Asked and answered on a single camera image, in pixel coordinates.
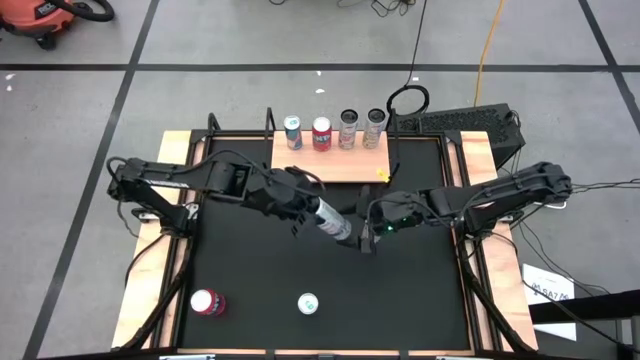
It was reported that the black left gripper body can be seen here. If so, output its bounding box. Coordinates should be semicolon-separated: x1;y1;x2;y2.
247;168;317;221

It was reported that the Celsius Tropical Vibe can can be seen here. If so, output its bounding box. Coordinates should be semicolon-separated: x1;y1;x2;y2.
361;107;388;150
313;196;354;243

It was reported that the Celsius Peach Vibe can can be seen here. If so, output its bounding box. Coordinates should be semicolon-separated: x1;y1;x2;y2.
337;108;360;151

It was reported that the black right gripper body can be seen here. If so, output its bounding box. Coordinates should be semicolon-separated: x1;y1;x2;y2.
369;192;431;235

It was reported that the black coiled cable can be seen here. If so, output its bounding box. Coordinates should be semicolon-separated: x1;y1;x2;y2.
386;0;432;119

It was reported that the wooden shelf with black frame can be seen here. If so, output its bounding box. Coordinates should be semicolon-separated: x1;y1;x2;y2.
263;106;402;188

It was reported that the red soda can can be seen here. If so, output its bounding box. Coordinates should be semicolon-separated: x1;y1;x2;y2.
311;116;333;153
189;287;227;318

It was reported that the yellow extension cable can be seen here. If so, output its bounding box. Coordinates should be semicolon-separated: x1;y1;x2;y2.
472;0;507;108

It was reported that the orange shop vacuum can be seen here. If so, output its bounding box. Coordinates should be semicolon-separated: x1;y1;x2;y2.
0;0;76;51

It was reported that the white paper sheet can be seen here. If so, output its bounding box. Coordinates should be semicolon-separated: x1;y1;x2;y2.
521;263;577;342

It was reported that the black perforated computer case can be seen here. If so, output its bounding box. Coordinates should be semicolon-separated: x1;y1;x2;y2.
394;102;527;170

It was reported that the black bar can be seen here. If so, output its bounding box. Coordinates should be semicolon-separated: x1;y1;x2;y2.
528;288;640;326

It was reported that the blue silver Red Bull can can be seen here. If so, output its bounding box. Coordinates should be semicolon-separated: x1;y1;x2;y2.
282;114;304;151
296;291;321;317

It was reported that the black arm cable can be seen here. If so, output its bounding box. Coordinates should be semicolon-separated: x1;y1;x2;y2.
115;199;140;239

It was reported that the black table mat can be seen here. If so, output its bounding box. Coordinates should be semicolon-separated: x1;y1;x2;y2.
179;137;474;351

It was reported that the black cable bundle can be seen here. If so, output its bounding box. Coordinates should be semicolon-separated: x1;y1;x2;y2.
569;175;640;199

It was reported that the black vacuum hose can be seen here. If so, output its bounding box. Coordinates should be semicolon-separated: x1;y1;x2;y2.
49;0;116;24

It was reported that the black metal table frame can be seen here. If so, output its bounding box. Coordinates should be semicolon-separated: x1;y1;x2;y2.
112;112;540;360

